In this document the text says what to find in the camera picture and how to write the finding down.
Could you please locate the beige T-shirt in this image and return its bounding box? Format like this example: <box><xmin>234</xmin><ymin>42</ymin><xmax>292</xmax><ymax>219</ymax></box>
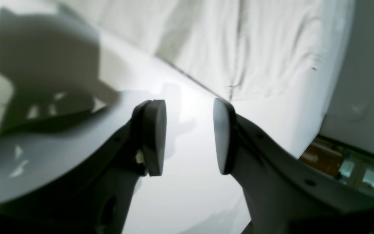
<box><xmin>60</xmin><ymin>0</ymin><xmax>355</xmax><ymax>158</ymax></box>

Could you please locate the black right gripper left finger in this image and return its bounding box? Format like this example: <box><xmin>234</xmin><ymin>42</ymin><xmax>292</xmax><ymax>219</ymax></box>
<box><xmin>0</xmin><ymin>100</ymin><xmax>167</xmax><ymax>234</ymax></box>

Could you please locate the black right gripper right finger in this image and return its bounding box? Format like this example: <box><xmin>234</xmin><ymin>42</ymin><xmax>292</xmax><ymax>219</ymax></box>
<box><xmin>213</xmin><ymin>98</ymin><xmax>374</xmax><ymax>234</ymax></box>

